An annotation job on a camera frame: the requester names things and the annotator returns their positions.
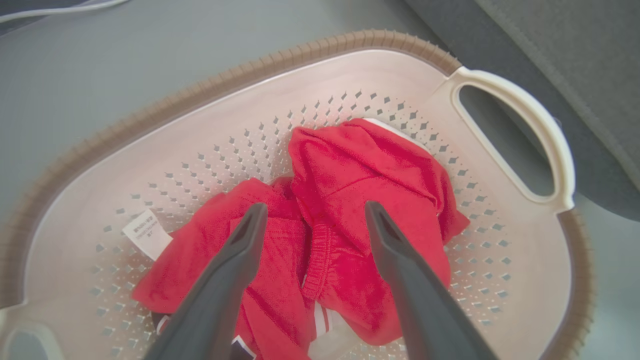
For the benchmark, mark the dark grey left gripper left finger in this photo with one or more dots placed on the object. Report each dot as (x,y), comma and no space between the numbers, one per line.
(215,295)

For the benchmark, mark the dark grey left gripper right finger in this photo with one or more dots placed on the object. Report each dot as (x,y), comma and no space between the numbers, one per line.
(425,310)

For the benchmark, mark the red clothing with white label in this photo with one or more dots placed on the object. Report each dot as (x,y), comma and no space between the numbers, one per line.
(360,165)

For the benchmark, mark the beige plastic laundry basket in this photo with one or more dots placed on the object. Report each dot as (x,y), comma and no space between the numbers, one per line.
(350,80)

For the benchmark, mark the dark grey fabric sofa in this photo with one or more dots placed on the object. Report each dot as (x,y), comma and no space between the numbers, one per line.
(575,60)

